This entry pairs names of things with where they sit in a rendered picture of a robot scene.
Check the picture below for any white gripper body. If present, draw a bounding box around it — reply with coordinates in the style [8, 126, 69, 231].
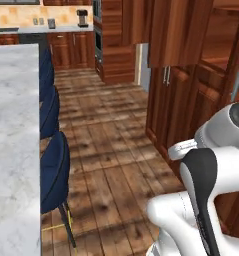
[167, 138, 199, 162]

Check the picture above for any wooden base cabinet door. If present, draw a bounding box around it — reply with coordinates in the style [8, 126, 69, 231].
[164, 65, 199, 161]
[145, 66, 168, 149]

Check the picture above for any wide wooden cabinet door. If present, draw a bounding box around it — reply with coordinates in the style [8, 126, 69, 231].
[190, 63, 237, 134]

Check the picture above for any tall wooden cabinet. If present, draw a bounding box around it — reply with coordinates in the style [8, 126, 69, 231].
[100, 0, 137, 85]

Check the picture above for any grey fridge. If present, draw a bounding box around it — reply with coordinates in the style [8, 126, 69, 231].
[137, 42, 152, 94]

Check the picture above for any blue bar stool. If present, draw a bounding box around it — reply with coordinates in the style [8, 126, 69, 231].
[40, 131, 78, 250]
[39, 46, 56, 103]
[39, 85, 61, 141]

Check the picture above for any black built-in oven stack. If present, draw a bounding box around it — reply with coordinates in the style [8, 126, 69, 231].
[92, 0, 104, 81]

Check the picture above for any wooden base cupboard run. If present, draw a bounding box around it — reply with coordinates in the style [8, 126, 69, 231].
[46, 31, 96, 71]

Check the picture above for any black coffee machine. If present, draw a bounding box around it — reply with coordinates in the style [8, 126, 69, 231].
[76, 9, 90, 29]

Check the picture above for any dark dishwasher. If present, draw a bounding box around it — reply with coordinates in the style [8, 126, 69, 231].
[18, 33, 49, 59]

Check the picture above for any long grey door handle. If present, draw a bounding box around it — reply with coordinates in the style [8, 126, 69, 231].
[230, 49, 239, 103]

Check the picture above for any wooden wall cabinet door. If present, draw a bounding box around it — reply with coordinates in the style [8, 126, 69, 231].
[147, 0, 215, 69]

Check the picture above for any wooden wall cupboard run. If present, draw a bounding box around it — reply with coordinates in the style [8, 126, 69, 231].
[42, 0, 93, 7]

